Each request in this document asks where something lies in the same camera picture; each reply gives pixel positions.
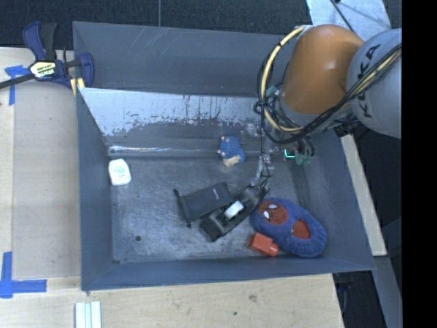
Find red-orange block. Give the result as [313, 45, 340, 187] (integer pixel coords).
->
[248, 232, 281, 258]

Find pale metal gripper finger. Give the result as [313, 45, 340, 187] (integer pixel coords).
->
[262, 154, 274, 191]
[254, 155, 266, 186]

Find small white plastic container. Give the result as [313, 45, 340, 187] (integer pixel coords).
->
[108, 158, 132, 187]

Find black cylinder on white bracket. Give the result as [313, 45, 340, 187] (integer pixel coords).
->
[333, 120, 365, 138]

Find blue plush slipper red face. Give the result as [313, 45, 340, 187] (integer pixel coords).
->
[250, 197, 328, 258]

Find grey metal bin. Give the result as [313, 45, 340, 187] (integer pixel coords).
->
[72, 20, 377, 292]

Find black flat pouch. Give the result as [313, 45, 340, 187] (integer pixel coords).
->
[173, 181, 234, 228]

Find blue toy animal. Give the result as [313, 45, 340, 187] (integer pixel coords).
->
[216, 135, 246, 167]

